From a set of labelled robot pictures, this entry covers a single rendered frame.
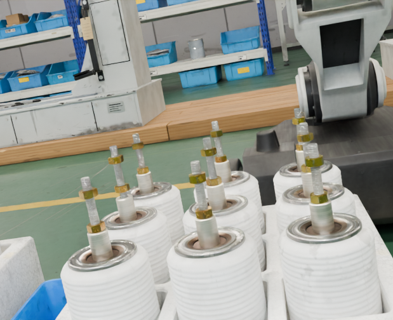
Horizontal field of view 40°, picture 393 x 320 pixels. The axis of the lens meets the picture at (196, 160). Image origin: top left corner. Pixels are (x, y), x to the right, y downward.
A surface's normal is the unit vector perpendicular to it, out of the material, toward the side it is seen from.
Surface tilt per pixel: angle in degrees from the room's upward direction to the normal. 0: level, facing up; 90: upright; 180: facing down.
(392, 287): 0
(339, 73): 52
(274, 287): 0
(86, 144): 90
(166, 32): 90
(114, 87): 90
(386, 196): 90
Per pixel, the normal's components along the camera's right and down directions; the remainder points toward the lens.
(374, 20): -0.04, 0.71
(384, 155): -0.24, -0.49
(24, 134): -0.16, 0.25
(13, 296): 0.98, -0.15
